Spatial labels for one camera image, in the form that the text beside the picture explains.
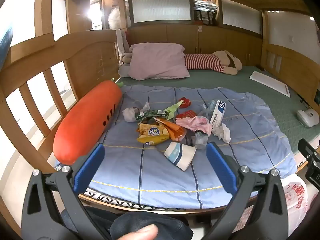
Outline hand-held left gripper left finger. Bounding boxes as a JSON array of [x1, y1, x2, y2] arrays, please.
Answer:
[[21, 144, 113, 240]]

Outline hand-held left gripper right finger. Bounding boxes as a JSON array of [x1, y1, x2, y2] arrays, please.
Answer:
[[202, 142, 289, 240]]

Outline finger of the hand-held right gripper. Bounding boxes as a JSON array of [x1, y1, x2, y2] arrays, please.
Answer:
[[297, 139, 318, 164]]

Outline clear blue-printed plastic bag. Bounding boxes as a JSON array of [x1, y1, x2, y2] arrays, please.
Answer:
[[197, 100, 217, 120]]

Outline green snack packet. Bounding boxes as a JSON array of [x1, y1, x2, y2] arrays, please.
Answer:
[[135, 110, 165, 123]]

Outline person's left hand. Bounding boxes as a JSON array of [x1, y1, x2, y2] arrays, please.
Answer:
[[116, 224, 159, 240]]

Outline white red-printed plastic bag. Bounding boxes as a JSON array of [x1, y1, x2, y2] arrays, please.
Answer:
[[232, 174, 313, 240]]

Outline white rounded device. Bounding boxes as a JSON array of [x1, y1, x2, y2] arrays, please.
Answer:
[[296, 109, 320, 127]]

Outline white crumpled tissue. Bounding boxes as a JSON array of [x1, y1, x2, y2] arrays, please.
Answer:
[[122, 107, 137, 123], [212, 123, 231, 143]]

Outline grey crumpled plastic bag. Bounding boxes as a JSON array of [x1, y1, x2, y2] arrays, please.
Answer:
[[191, 130, 209, 149]]

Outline orange carrot plush pillow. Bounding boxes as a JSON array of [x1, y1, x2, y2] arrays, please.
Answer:
[[53, 79, 125, 165]]

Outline white and blue paper cup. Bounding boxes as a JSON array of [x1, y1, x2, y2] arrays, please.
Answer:
[[164, 142, 197, 172]]

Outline pink plastic bag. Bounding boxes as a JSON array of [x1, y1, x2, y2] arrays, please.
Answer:
[[175, 116, 213, 135]]

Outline blue and white carton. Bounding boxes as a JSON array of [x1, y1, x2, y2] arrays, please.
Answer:
[[209, 100, 227, 128]]

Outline orange wrapper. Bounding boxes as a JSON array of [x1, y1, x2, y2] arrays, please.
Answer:
[[154, 117, 187, 142]]

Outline blue checked blanket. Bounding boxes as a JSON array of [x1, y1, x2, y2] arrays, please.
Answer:
[[54, 85, 298, 209]]

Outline yellow chips bag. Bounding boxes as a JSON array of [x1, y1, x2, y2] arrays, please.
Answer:
[[136, 122, 170, 147]]

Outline white flat board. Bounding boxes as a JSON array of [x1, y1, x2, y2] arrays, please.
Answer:
[[250, 70, 292, 98]]

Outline green folded paper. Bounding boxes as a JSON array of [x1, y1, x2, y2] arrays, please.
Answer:
[[162, 99, 184, 120]]

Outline small clear wrapper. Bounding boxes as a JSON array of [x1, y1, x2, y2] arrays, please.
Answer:
[[136, 102, 151, 113]]

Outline person's leg in dark jeans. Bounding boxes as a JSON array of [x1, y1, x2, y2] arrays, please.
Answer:
[[60, 206, 194, 240]]

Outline green mattress mat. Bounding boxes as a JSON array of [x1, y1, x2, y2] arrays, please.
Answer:
[[114, 65, 320, 155]]

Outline striped plush rabbit toy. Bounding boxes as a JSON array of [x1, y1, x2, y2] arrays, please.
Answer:
[[184, 50, 243, 75]]

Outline purple pillow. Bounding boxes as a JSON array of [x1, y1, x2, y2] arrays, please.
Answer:
[[128, 42, 190, 80]]

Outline hanging light cloth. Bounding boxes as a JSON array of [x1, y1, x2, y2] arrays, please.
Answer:
[[115, 29, 130, 58]]

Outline frosted glass window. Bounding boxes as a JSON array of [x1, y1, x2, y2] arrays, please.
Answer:
[[131, 0, 191, 23], [221, 0, 262, 34]]

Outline white fluffy plush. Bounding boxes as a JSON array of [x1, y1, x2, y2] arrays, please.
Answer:
[[108, 0, 130, 30]]

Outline wooden bed frame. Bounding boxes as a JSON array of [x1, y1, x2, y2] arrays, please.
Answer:
[[0, 29, 320, 220]]

